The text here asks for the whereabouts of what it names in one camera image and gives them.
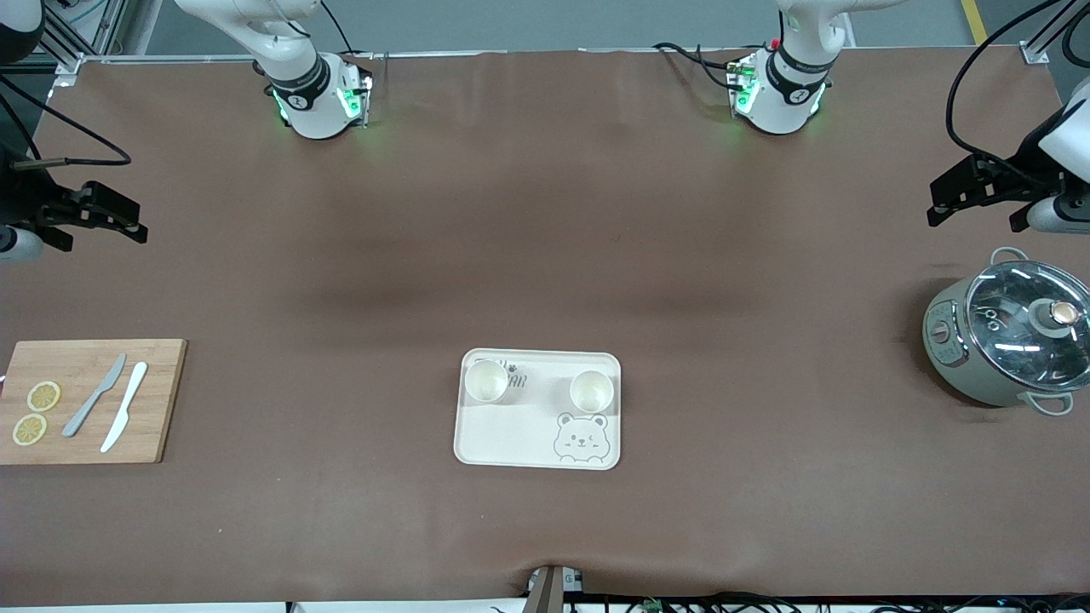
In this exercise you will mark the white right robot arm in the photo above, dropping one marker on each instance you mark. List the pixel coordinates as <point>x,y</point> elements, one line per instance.
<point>306,111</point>

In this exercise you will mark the aluminium frame post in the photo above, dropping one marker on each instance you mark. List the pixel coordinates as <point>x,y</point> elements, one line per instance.
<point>72,68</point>
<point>1035,53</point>

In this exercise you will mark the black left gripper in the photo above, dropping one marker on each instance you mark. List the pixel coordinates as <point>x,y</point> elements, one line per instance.
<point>1029,175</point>

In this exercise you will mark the wooden cutting board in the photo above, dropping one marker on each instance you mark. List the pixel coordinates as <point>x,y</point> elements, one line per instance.
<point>162,409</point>

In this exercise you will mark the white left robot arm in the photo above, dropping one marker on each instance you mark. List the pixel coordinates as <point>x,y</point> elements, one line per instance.
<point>783,111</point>

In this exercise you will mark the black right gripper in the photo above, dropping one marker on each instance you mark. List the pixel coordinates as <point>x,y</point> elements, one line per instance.
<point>23,201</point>

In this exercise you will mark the sage green electric pot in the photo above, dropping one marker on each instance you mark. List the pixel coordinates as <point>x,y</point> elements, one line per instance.
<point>958,375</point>

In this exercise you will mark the glass pot lid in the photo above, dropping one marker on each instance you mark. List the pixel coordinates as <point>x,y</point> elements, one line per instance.
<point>1005,340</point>

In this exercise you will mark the white IKEA cup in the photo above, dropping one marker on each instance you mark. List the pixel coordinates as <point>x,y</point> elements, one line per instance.
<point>591,392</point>
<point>487,381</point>

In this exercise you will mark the white plastic knife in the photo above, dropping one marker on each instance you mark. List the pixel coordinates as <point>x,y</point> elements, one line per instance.
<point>119,423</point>

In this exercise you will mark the grey plastic knife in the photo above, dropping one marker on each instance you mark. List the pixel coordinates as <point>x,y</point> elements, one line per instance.
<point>77,421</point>

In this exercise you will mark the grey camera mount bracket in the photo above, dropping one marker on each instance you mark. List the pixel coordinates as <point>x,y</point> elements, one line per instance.
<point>549,592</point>

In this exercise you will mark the cream tray with bear print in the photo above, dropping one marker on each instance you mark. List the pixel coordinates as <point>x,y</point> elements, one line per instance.
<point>511,434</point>

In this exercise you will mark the lemon slice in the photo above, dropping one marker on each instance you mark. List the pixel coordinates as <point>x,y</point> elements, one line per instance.
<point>43,397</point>
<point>30,430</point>

